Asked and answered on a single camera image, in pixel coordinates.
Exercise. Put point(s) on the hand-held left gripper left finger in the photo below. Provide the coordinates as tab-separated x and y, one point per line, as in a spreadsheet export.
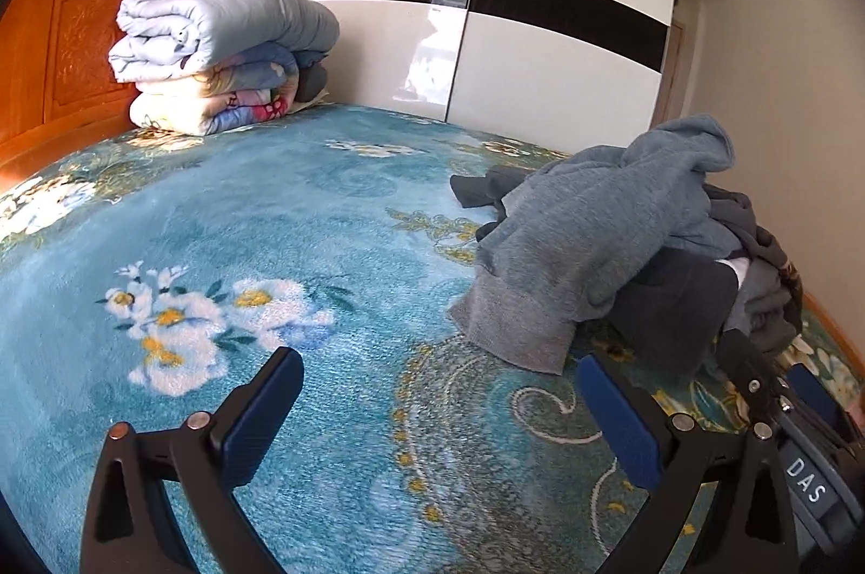
260	425

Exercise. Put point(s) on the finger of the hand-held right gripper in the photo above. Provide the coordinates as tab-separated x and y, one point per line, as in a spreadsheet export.
747	361
814	395

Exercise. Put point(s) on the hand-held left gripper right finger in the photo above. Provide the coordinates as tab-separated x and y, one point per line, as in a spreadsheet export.
622	418

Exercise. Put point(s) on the grey knit sweater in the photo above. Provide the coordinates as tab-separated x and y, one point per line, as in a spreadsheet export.
574	236

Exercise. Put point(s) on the pile of dark clothes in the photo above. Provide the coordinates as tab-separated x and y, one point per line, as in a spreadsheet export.
689	290

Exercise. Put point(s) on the grey-blue garment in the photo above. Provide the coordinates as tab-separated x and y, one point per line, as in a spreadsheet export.
767	300

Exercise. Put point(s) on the white garment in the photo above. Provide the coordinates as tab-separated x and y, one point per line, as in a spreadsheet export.
738	266

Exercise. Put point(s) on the dark patterned garment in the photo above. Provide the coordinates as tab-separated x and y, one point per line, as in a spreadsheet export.
789	270

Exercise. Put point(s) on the blue floral blanket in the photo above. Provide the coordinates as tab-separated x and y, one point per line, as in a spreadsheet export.
304	223

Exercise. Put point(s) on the dark grey pants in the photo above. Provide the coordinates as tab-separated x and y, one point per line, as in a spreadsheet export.
476	189

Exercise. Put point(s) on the folded floral quilt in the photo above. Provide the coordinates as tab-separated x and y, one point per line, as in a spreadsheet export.
209	108

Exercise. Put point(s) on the white wardrobe with black stripe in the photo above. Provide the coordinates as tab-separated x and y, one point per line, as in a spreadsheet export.
574	74

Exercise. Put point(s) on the folded light blue quilt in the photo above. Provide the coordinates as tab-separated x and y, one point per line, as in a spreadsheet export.
230	20

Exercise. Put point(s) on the wooden headboard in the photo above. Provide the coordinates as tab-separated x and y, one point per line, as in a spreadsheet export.
61	54

